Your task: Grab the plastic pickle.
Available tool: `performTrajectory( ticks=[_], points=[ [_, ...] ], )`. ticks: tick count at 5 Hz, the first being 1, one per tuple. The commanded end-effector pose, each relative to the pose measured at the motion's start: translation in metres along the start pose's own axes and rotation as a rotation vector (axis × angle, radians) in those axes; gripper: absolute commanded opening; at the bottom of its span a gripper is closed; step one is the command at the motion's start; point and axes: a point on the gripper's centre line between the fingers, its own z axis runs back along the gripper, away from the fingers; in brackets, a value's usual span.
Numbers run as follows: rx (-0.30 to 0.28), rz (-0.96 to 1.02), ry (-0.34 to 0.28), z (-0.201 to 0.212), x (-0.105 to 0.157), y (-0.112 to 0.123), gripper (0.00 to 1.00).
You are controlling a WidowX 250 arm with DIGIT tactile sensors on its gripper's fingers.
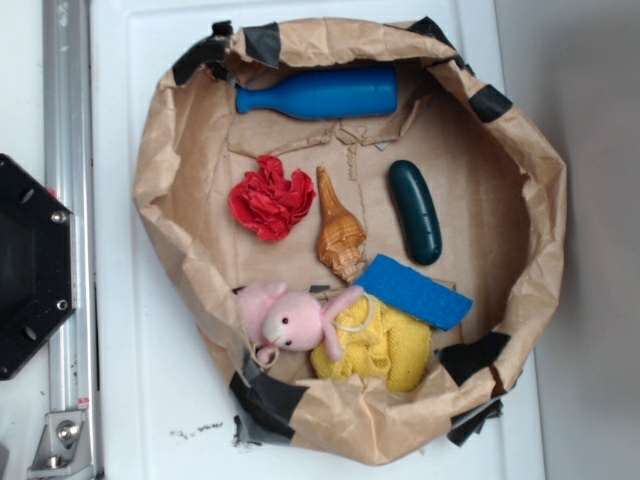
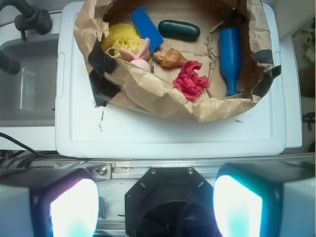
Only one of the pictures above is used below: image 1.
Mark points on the aluminium frame rail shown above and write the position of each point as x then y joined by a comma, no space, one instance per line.
73,350

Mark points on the dark green plastic pickle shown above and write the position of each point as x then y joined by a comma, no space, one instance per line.
416,212

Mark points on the blue sponge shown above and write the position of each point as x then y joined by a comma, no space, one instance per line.
413,293

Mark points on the blue plastic bowling pin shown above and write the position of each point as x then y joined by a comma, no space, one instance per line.
328,94

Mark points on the pink plush bunny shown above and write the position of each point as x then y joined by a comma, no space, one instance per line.
276,318

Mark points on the brown spiral seashell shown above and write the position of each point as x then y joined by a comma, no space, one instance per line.
341,234

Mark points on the metal corner bracket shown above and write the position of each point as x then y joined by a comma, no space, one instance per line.
64,450

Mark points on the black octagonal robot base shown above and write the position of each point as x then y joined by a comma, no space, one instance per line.
37,285

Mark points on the red crumpled paper flower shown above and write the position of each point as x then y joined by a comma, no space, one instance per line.
268,203

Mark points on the yellow knitted cloth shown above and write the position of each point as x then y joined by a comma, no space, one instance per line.
377,340

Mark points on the brown paper bag bin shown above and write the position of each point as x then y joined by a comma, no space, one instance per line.
500,192

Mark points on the white plastic tray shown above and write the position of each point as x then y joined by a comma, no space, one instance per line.
166,410

